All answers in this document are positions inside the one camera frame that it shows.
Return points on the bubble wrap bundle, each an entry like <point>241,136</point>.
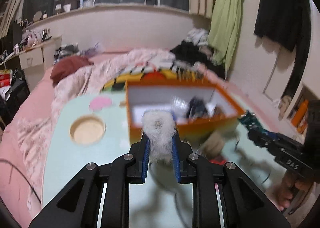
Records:
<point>178,105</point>

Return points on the white drawer cabinet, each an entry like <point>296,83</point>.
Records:
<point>35,61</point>

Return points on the dark red pillow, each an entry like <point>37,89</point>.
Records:
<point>68,66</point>

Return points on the orange gradient cardboard box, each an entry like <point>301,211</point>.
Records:
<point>146,95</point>

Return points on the black clothes pile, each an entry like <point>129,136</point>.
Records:
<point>190,53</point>

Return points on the cartoon print blanket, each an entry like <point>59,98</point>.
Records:
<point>150,71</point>

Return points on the dark box red cross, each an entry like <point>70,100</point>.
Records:
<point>219,161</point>

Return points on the brown furry pouch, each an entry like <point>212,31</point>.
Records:
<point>213,146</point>

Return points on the white furry pouch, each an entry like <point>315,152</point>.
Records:
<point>159,127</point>

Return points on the orange bottle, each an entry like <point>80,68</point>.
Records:
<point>300,113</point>

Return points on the green hanging garment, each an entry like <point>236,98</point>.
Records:
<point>224,31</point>

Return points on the black hanging garment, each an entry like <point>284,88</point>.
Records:
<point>288,23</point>

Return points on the red packaging box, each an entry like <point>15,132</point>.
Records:
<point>5,78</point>

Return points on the black lace fabric bundle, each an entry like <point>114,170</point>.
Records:
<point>196,109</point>

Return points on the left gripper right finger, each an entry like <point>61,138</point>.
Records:
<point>223,195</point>

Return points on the white clothes pile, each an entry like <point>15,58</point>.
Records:
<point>197,36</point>

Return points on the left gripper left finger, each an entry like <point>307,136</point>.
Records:
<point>98,196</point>

